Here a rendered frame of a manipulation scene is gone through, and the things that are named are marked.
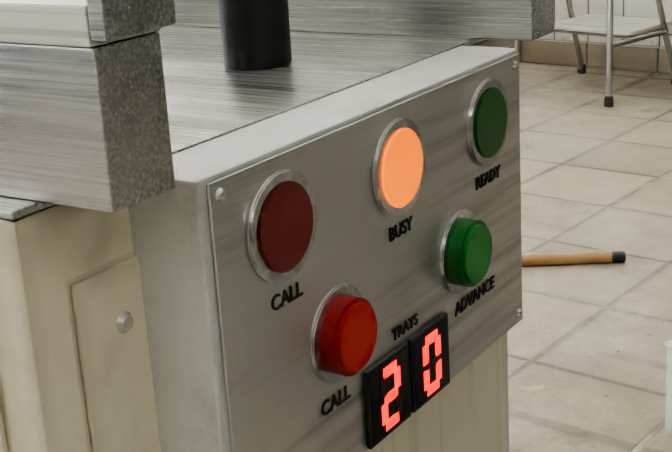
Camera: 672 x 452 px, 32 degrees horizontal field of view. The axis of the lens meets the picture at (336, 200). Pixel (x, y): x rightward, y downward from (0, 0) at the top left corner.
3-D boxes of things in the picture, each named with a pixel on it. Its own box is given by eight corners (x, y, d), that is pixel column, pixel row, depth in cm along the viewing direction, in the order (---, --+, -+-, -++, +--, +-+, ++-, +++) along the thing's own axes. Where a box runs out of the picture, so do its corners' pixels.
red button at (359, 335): (304, 381, 44) (298, 307, 44) (347, 351, 47) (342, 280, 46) (340, 390, 44) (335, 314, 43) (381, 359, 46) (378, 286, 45)
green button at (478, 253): (432, 291, 52) (429, 227, 52) (463, 269, 55) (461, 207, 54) (464, 297, 52) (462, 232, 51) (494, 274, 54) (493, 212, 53)
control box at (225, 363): (162, 540, 43) (119, 171, 39) (466, 308, 62) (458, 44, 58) (243, 568, 41) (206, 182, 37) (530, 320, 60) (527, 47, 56)
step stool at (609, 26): (681, 84, 434) (685, -42, 421) (610, 107, 406) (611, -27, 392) (580, 72, 466) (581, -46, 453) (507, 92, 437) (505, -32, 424)
